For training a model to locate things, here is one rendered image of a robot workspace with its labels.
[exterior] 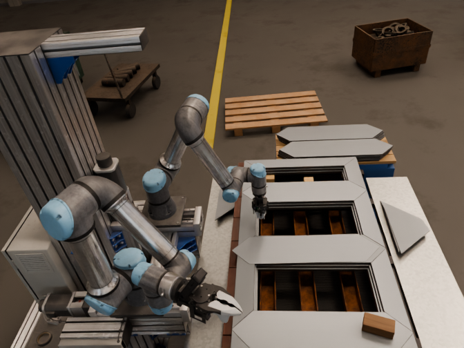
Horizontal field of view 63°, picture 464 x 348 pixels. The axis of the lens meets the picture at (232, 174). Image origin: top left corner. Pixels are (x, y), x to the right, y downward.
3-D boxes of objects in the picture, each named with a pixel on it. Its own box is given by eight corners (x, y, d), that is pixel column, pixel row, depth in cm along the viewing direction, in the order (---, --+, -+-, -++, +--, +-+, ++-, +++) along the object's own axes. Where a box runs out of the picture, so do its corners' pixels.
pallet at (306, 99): (316, 97, 502) (317, 90, 495) (327, 130, 436) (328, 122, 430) (226, 103, 511) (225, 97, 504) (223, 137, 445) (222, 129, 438)
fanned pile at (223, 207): (238, 184, 267) (237, 179, 265) (235, 224, 236) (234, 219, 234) (221, 184, 268) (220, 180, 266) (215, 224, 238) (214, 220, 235)
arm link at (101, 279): (138, 293, 148) (94, 185, 114) (112, 325, 137) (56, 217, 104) (114, 282, 153) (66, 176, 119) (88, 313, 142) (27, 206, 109)
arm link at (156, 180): (143, 202, 190) (136, 181, 182) (153, 186, 200) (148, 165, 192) (164, 205, 187) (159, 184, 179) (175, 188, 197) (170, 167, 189)
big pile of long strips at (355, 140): (381, 130, 286) (382, 123, 282) (395, 161, 254) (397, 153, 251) (275, 133, 294) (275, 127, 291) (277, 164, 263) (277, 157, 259)
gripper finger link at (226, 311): (242, 324, 105) (213, 311, 109) (242, 309, 102) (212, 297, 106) (237, 333, 103) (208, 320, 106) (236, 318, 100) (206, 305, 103)
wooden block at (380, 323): (393, 326, 156) (395, 320, 153) (392, 340, 152) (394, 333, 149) (362, 317, 160) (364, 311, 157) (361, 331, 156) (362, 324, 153)
